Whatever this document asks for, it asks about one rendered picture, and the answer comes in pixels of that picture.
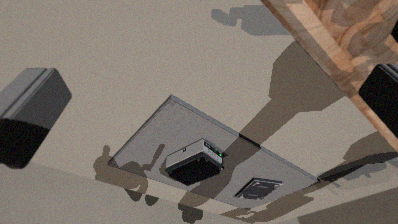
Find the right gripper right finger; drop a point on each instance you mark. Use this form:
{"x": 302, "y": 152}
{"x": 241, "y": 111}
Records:
{"x": 380, "y": 93}

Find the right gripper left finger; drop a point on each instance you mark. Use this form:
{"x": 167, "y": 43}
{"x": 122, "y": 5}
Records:
{"x": 29, "y": 107}

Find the black well plate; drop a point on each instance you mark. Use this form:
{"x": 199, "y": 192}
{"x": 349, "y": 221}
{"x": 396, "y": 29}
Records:
{"x": 194, "y": 172}

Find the grey flat rectangular plate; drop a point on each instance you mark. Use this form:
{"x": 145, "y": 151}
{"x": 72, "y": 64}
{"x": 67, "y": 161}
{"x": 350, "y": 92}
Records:
{"x": 176, "y": 124}

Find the dark grey plate nest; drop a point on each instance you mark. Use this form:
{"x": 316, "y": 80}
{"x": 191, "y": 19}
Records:
{"x": 258, "y": 189}

